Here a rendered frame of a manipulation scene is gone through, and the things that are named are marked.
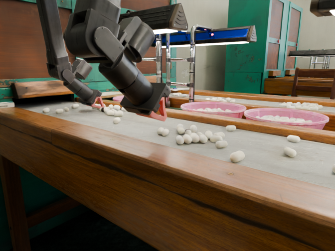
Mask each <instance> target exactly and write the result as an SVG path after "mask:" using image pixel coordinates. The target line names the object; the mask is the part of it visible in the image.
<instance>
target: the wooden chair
mask: <svg viewBox="0 0 335 251"><path fill-rule="evenodd" d="M298 77H315V78H333V79H334V80H333V86H332V87H320V86H301V85H297V83H298ZM296 90H305V91H320V92H331V96H330V99H331V100H334V99H335V69H300V68H299V67H296V69H295V76H294V82H293V88H292V93H291V97H295V96H296Z"/></svg>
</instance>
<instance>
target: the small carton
mask: <svg viewBox="0 0 335 251"><path fill-rule="evenodd" d="M11 107H14V102H1V103H0V109H2V108H11Z"/></svg>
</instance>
